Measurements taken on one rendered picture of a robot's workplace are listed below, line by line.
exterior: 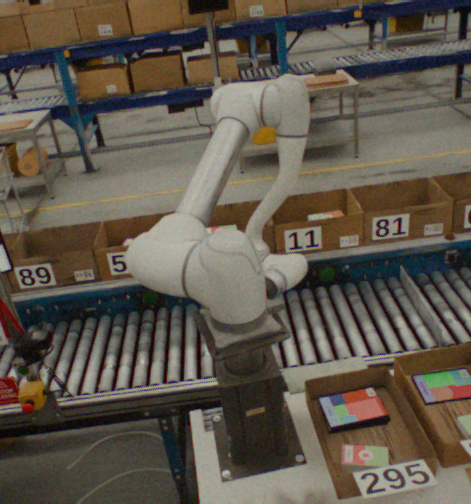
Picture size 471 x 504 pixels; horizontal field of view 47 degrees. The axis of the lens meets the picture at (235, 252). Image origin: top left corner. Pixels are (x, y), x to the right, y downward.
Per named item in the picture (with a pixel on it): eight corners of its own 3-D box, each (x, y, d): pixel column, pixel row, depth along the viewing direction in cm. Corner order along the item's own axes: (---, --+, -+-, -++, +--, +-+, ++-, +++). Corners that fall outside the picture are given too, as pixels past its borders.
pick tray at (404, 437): (337, 500, 150) (336, 477, 145) (304, 401, 184) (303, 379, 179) (436, 481, 152) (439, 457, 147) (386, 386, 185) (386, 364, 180)
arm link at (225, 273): (252, 331, 137) (244, 258, 125) (190, 316, 144) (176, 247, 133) (276, 294, 148) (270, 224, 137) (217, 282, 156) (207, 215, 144)
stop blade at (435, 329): (439, 348, 203) (441, 329, 198) (399, 282, 243) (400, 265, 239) (441, 348, 203) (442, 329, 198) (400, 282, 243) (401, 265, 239)
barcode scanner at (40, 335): (57, 361, 179) (43, 337, 174) (23, 370, 180) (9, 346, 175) (61, 348, 185) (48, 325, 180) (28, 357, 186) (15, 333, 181)
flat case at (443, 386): (483, 398, 175) (484, 394, 174) (425, 406, 175) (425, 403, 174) (464, 370, 187) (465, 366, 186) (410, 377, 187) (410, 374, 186)
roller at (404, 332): (410, 362, 201) (410, 351, 199) (371, 286, 247) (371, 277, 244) (423, 360, 201) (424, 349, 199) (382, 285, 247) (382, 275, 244)
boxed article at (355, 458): (388, 475, 154) (388, 467, 153) (341, 471, 158) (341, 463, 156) (387, 455, 160) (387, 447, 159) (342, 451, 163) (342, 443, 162)
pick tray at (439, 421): (442, 469, 155) (444, 445, 150) (392, 378, 188) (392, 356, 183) (537, 451, 156) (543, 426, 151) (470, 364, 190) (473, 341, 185)
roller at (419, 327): (427, 359, 201) (428, 349, 199) (385, 284, 247) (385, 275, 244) (441, 358, 201) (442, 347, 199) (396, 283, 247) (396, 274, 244)
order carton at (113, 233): (102, 283, 243) (92, 250, 234) (111, 251, 268) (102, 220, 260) (189, 271, 242) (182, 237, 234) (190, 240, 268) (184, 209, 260)
